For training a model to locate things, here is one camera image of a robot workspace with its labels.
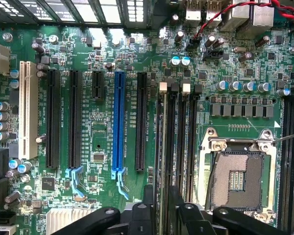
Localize CPU socket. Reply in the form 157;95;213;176
200;126;278;224

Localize silver chipset heatsink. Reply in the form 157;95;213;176
46;208;102;235

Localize green motherboard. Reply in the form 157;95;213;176
0;0;294;235

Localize long black expansion slot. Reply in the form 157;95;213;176
135;71;148;172
46;69;61;170
68;70;83;169

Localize blue expansion slot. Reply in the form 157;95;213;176
112;70;127;171

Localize thin metal locking lever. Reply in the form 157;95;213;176
271;131;294;144

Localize short black expansion slot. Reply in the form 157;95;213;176
91;70;105;100

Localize white expansion slot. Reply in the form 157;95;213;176
18;60;40;160

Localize black fan header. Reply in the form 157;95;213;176
202;48;224;61

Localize metal rear port block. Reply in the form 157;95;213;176
185;0;275;39

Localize open silver PC case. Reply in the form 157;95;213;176
0;0;184;29

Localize red black twisted wire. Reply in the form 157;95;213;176
193;0;294;40

